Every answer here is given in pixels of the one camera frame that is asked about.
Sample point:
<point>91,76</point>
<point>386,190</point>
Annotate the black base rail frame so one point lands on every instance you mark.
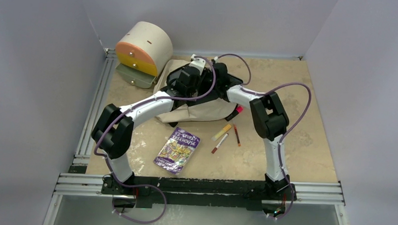
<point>253,195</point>

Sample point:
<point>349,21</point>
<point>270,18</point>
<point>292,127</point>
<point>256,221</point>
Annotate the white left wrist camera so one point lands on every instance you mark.
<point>198,63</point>

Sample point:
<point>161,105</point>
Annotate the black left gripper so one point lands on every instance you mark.
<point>194,91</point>

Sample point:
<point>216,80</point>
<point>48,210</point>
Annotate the thin red pen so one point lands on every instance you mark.
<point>237,135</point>

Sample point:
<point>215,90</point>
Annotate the white brown marker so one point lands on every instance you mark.
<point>219,143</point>

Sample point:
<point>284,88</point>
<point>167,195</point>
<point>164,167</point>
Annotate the aluminium side rail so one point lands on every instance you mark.
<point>85,144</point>

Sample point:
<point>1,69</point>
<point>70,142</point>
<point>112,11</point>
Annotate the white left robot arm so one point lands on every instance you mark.
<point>113,131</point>

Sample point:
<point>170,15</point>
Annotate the purple paperback book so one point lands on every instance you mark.
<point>177,151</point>

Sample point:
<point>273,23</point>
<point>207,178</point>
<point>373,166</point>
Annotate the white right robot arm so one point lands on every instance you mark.
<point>269,117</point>

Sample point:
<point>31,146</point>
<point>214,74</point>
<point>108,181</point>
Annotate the yellow orange highlighter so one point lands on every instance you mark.
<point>223,131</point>

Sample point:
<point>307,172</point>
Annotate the beige canvas backpack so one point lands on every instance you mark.
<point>216,109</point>

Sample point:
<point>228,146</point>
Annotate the round drawer cabinet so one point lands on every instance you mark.
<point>142,54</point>

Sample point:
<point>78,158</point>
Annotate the black pink highlighter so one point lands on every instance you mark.
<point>238,109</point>

